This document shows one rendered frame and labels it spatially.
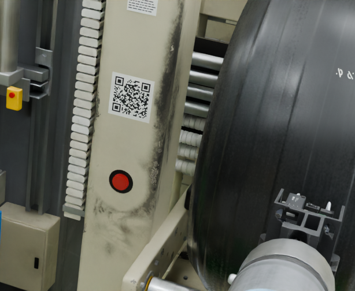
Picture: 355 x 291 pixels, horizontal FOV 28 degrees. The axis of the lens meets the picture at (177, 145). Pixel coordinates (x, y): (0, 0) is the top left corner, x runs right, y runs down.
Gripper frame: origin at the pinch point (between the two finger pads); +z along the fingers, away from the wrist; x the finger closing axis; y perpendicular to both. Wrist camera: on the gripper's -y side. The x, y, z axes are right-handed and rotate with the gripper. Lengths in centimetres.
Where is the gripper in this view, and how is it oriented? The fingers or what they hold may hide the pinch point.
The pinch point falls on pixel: (306, 230)
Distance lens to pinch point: 90.4
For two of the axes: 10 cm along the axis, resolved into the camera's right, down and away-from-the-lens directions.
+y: 1.9, -9.4, -2.8
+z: 2.8, -2.2, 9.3
